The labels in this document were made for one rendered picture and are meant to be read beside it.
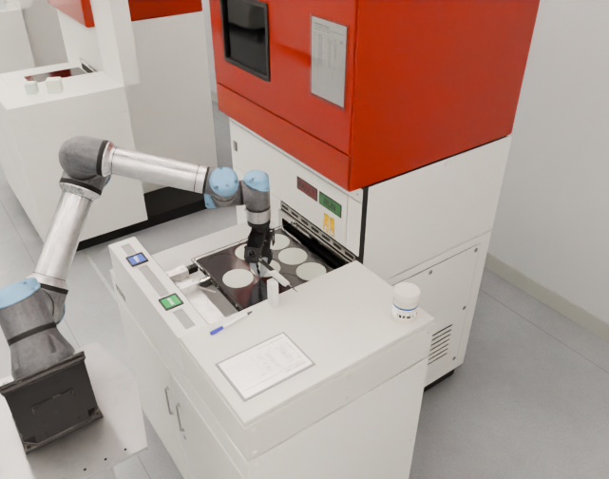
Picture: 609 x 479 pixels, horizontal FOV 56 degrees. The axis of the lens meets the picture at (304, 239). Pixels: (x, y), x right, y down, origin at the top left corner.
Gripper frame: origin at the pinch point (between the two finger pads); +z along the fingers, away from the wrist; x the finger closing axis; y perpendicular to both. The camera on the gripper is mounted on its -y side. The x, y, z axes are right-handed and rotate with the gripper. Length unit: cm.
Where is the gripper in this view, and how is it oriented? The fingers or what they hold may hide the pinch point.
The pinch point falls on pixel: (259, 275)
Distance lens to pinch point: 186.3
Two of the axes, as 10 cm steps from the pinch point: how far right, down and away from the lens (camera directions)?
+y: 2.2, -5.4, 8.1
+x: -9.7, -1.2, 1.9
